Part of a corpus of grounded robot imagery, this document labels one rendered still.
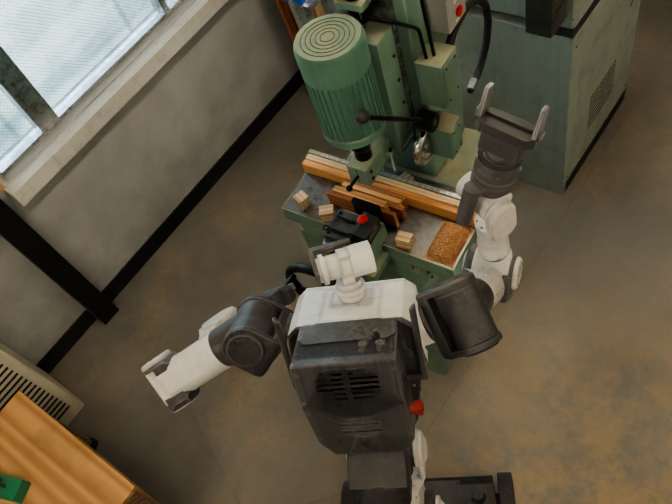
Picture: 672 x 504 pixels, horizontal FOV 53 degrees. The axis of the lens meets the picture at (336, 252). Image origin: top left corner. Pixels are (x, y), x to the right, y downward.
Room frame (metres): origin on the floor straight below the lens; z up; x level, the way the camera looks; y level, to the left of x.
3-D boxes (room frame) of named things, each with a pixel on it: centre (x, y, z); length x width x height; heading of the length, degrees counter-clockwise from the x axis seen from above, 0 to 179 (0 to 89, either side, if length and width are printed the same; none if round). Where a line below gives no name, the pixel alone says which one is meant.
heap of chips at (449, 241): (1.03, -0.30, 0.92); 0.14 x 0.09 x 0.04; 129
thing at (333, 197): (1.24, -0.12, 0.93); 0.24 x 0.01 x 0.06; 39
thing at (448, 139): (1.30, -0.43, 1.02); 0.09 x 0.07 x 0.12; 39
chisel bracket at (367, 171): (1.32, -0.20, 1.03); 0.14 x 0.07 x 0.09; 129
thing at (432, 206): (1.25, -0.23, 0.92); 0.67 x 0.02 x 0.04; 39
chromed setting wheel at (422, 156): (1.29, -0.37, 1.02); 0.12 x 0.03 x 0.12; 129
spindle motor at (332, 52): (1.31, -0.19, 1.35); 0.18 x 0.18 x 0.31
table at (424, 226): (1.20, -0.13, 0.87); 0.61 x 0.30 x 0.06; 39
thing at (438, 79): (1.33, -0.45, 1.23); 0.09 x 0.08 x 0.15; 129
